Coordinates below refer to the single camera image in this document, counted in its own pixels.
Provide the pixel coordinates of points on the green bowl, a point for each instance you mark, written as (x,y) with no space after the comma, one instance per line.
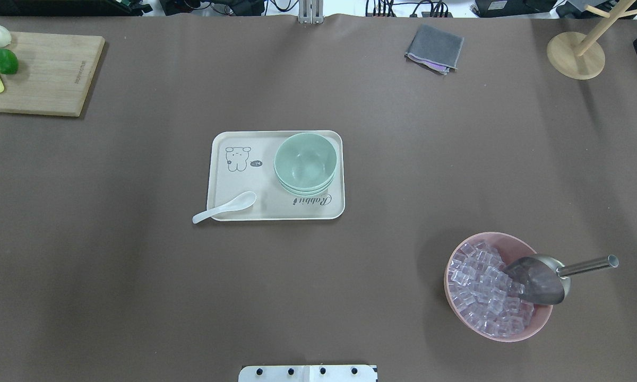
(328,182)
(312,192)
(305,160)

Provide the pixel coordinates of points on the green bowl on tray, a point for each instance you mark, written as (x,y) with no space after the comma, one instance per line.
(312,192)

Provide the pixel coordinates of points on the white ceramic spoon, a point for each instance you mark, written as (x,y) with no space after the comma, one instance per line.
(238,203)

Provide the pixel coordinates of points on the cream rabbit tray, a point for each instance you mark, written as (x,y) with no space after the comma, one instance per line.
(243,161)

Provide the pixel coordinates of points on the grey folded cloth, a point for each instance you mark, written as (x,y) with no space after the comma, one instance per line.
(435,49)

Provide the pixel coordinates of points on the pink bowl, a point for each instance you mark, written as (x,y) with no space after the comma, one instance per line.
(510,249)

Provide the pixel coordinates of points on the clear ice cubes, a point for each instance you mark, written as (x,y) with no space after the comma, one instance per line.
(486,297)

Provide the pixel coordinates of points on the metal ice scoop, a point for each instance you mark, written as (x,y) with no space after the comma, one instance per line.
(546,280)

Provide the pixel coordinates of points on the wooden mug tree stand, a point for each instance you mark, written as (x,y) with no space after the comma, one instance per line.
(579,56)

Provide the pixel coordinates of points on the bamboo cutting board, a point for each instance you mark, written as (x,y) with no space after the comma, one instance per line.
(54,76)

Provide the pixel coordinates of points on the green lime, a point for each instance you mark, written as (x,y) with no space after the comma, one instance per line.
(9,63)

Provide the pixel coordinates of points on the aluminium frame post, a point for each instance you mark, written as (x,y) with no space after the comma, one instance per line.
(311,11)

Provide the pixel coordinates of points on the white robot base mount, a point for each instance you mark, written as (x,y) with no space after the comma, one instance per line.
(309,372)

